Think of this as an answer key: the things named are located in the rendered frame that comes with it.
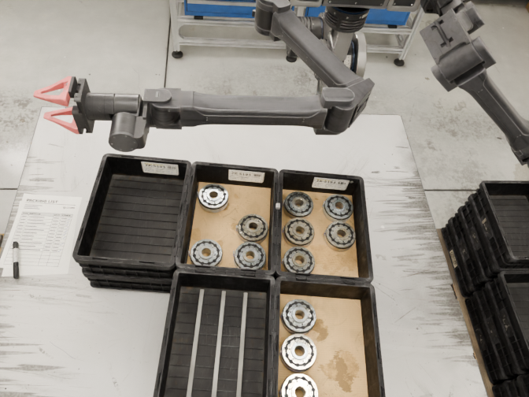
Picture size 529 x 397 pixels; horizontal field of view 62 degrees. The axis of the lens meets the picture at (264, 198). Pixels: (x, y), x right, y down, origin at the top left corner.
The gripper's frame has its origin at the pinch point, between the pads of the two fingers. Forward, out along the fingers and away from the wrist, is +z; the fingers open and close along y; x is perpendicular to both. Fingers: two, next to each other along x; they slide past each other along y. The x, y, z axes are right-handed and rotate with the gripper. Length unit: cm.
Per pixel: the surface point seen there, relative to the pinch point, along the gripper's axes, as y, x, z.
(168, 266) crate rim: 52, -14, -22
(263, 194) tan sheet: 62, 19, -52
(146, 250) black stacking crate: 62, -3, -13
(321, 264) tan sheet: 62, -9, -70
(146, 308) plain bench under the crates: 75, -18, -13
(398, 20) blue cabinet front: 112, 194, -160
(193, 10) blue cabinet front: 112, 193, -20
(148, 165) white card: 56, 26, -12
